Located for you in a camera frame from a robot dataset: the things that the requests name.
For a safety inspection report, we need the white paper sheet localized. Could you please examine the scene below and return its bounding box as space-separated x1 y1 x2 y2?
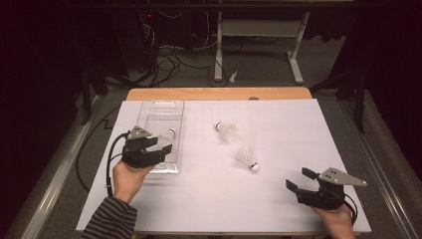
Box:
75 98 372 234

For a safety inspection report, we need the person's right hand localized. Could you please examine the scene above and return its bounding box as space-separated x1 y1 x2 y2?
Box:
312 204 355 235

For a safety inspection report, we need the left hand-held gripper black cable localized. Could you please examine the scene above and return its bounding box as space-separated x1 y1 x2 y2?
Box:
105 131 130 197

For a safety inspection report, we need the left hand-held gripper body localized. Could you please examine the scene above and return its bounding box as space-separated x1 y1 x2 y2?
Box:
120 124 167 168

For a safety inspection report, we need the right hand-held gripper black cable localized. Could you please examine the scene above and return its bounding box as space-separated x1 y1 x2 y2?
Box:
342 192 359 225

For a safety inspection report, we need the hand-held gripper black cable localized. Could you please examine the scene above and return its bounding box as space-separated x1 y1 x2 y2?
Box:
342 192 359 225
105 131 130 197

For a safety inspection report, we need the clear plastic bin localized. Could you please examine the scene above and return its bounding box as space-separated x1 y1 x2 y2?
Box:
132 100 185 175

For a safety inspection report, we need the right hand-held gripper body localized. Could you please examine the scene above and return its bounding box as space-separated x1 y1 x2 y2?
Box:
296 166 368 211

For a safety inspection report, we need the white metal stand frame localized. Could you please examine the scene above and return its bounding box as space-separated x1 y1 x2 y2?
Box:
213 11 312 85

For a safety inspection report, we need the black floor cable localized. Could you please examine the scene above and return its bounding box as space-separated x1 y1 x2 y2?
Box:
76 104 122 193

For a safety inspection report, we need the dark computer tower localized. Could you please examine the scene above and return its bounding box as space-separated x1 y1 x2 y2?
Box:
110 11 160 73

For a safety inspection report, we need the person's left hand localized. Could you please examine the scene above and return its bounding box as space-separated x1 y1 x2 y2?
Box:
112 161 157 204

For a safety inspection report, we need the bundle of floor cables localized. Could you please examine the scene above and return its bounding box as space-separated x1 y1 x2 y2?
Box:
142 13 230 88

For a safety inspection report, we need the white feather shuttlecock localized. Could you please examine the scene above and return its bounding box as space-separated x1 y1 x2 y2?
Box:
155 127 177 149
234 144 261 172
214 120 239 142

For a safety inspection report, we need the black stand leg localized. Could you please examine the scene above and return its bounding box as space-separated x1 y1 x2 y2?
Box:
310 68 367 134
79 64 110 126

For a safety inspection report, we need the aluminium floor rail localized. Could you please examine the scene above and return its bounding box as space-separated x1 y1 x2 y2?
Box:
19 94 107 239
337 99 419 239

